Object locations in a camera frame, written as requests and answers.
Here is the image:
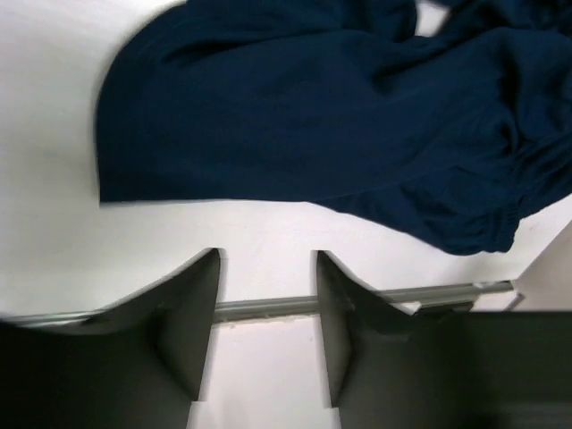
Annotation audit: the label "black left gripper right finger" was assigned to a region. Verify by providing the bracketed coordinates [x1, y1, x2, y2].
[315, 251, 571, 428]

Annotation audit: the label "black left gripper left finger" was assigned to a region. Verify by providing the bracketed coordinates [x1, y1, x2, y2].
[1, 248, 222, 429]

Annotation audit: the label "navy blue shorts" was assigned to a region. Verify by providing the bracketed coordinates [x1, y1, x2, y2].
[95, 1, 571, 256]

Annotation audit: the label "front aluminium rail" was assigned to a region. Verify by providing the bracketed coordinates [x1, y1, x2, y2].
[7, 281, 523, 326]

